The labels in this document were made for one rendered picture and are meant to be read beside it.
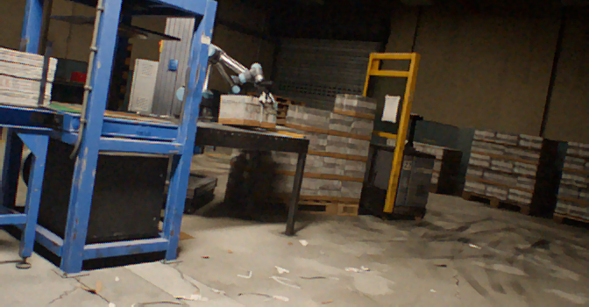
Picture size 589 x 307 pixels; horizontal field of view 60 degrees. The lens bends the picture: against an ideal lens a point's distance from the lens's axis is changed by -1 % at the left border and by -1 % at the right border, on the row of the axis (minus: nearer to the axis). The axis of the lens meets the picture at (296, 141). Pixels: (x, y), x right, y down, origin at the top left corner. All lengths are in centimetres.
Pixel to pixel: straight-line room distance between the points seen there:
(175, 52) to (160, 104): 49
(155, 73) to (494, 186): 635
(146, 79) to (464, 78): 796
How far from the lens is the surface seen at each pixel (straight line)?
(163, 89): 475
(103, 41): 270
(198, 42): 305
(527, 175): 916
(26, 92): 291
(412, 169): 595
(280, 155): 499
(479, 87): 1129
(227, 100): 412
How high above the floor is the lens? 99
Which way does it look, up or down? 3 degrees down
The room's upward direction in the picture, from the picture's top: 10 degrees clockwise
